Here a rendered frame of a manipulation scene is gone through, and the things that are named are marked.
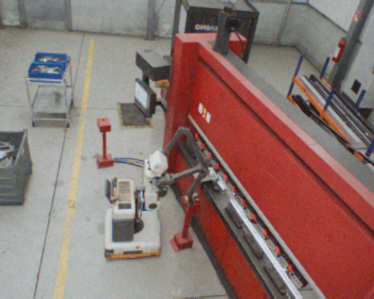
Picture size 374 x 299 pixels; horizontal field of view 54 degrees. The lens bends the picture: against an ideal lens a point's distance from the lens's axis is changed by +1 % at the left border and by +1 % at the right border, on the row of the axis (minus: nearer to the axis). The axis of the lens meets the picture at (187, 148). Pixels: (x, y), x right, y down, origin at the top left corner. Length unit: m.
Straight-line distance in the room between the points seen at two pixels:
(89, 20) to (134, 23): 1.21
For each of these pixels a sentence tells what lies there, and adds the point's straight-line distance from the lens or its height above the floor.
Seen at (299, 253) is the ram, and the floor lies 1.41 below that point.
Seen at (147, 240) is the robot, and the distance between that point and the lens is 4.48.
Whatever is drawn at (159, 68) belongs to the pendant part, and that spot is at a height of 1.92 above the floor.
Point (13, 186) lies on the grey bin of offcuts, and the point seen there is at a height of 0.38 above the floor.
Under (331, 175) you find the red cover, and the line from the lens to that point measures 2.76.
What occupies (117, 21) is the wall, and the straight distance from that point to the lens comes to 10.66.
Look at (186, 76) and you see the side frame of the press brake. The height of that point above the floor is 1.86.
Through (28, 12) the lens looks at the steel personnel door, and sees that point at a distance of 10.83.
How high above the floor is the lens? 3.80
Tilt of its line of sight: 37 degrees down
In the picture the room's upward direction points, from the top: 9 degrees clockwise
